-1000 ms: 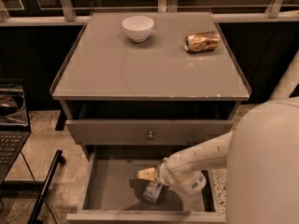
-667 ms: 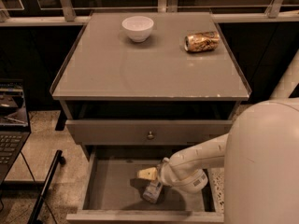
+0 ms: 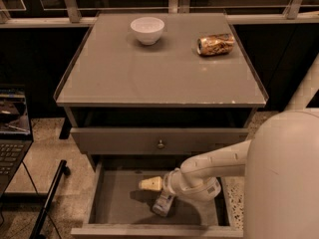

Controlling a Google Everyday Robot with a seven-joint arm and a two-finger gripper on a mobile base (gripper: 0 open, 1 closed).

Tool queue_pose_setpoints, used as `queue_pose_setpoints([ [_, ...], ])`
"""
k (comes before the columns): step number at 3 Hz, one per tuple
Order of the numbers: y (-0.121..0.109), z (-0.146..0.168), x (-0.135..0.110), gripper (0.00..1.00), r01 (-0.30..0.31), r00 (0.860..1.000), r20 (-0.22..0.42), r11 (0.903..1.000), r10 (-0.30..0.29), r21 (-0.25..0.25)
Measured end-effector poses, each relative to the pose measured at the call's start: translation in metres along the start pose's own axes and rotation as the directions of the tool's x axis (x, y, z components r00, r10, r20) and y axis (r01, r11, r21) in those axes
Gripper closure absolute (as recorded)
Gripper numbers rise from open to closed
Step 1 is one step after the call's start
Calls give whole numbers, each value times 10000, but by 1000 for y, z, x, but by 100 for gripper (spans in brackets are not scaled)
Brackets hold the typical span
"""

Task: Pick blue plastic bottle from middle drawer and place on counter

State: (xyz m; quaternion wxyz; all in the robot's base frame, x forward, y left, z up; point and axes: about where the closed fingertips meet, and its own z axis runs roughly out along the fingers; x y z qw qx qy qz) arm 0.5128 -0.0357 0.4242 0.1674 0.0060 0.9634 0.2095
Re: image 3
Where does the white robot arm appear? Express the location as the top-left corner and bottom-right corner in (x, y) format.
(139, 109), (319, 239)

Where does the brass drawer knob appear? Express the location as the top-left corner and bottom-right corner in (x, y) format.
(157, 139), (165, 149)

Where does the black laptop stand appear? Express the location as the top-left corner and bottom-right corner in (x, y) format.
(1, 159), (71, 239)

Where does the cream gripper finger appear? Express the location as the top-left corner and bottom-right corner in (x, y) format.
(139, 176), (162, 191)

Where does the metal window railing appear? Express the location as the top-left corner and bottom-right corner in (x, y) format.
(0, 0), (319, 27)

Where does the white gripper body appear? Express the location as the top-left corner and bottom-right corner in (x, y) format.
(162, 168), (221, 202)

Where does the grey open middle drawer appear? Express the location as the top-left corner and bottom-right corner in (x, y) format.
(71, 155), (243, 239)

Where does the white ceramic bowl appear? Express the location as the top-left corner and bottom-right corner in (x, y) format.
(131, 17), (164, 45)

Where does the grey top drawer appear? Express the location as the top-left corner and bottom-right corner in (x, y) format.
(71, 127), (248, 155)

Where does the white diagonal pole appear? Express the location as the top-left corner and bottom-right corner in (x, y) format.
(285, 54), (319, 111)

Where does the black laptop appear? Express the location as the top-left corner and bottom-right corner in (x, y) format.
(0, 84), (33, 197)

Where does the grey drawer cabinet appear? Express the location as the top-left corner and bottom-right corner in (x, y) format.
(53, 12), (269, 239)

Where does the gold crushed soda can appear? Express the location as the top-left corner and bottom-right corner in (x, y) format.
(196, 33), (234, 56)

